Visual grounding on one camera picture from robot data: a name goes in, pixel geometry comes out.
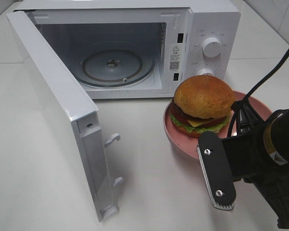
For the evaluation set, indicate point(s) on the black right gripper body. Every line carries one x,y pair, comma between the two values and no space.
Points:
248,157

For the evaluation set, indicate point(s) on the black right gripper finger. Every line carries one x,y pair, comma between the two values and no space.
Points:
276,194
246,121

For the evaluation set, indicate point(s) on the burger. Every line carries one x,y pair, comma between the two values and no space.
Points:
200,104

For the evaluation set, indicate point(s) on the white microwave door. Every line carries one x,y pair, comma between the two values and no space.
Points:
71,115

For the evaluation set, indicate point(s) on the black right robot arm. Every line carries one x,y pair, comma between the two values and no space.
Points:
276,141

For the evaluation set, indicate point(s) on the lower white microwave knob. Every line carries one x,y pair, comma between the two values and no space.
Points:
206,71

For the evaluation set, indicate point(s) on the white microwave knob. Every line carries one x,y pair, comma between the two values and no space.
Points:
211,46
206,71

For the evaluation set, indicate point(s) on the upper white microwave knob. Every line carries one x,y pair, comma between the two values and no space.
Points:
211,46

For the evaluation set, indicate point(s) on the glass microwave turntable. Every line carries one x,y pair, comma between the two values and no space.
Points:
111,64

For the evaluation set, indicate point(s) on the white microwave oven body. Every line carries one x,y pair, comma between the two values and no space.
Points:
170,30

